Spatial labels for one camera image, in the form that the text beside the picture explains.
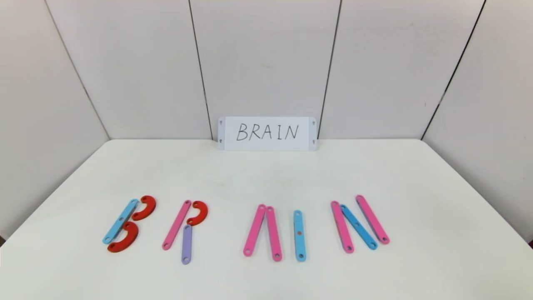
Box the long pink bar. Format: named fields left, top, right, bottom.
left=162, top=200, right=192, bottom=251
left=266, top=206, right=283, bottom=263
left=243, top=204, right=267, bottom=257

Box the large red arc piece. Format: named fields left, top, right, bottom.
left=107, top=221, right=139, bottom=253

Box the short purple bar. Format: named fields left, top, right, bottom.
left=181, top=224, right=193, bottom=265

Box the pink bar with blue underside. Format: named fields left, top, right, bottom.
left=355, top=195, right=391, bottom=245

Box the white BRAIN sign card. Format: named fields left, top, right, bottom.
left=217, top=117, right=318, bottom=151

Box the small red arc piece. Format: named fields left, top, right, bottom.
left=186, top=200, right=209, bottom=227

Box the short blue bar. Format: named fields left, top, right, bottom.
left=340, top=204, right=379, bottom=251

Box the medium red arc piece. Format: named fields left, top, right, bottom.
left=132, top=195, right=157, bottom=221

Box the long blue bar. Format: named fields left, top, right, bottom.
left=102, top=198, right=139, bottom=245
left=293, top=210, right=307, bottom=263

